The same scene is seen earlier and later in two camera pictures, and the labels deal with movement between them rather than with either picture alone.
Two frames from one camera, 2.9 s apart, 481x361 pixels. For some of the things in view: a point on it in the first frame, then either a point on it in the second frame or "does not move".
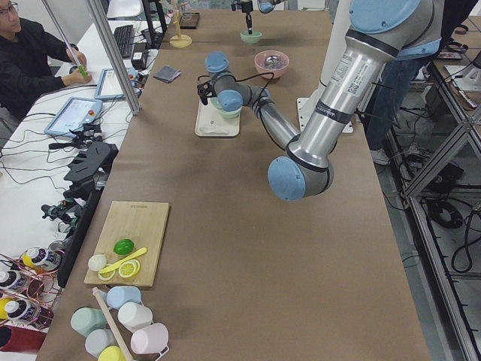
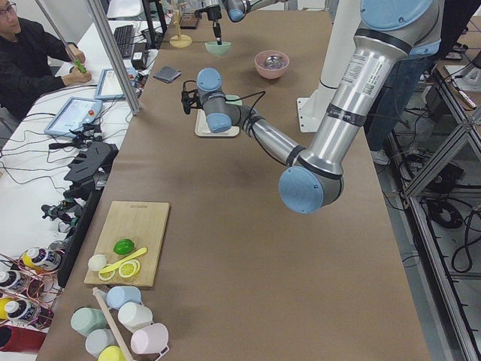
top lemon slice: x=128 y=268 does not move
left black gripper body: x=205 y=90 -> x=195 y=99
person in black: x=25 y=72 does not move
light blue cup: x=121 y=294 does not move
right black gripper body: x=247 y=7 -> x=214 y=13
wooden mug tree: x=179 y=40 does not move
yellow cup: x=111 y=353 does not move
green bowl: x=250 y=38 -> x=216 y=50
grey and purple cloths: x=167 y=74 does not move
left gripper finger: x=204 y=96 -> x=187 y=106
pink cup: x=149 y=340 does not move
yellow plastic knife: x=118 y=265 does not move
